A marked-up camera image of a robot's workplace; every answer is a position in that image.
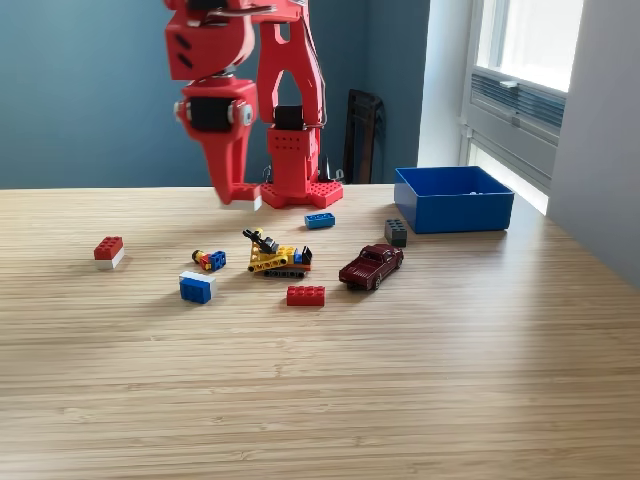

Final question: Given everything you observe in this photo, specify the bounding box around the red and white brick stack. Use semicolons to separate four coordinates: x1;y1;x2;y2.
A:
93;235;126;272
228;182;264;212

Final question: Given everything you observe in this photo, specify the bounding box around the blue and white brick stack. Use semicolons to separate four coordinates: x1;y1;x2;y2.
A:
178;270;217;305

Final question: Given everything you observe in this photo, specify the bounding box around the red long brick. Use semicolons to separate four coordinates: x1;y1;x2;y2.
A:
286;285;327;308

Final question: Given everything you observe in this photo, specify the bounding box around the dark grey brick stack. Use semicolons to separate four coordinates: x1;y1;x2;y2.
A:
383;218;408;249

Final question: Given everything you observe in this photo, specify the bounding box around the blue plastic bin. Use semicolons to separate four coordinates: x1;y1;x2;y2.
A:
393;165;516;235

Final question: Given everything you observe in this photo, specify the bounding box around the black table clamp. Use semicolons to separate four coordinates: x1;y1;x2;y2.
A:
318;153;347;185

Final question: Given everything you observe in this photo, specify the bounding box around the flat blue brick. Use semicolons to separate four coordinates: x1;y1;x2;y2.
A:
304;212;337;231

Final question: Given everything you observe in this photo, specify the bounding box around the toy figure red blue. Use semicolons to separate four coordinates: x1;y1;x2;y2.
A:
191;248;227;273

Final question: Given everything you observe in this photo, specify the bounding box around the small yellow toy digger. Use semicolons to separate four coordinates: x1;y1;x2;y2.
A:
242;227;314;278

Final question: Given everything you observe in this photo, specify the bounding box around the dark folded chair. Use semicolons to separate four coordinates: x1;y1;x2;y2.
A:
342;88;387;185

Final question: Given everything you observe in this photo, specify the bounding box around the dark red toy car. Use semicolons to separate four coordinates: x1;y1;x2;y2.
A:
338;243;405;292

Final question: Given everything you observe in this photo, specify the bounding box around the grey pleated window blind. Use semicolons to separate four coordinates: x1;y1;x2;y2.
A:
470;69;567;132

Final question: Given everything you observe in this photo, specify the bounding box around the white window frame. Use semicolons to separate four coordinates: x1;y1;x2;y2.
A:
457;0;585;216

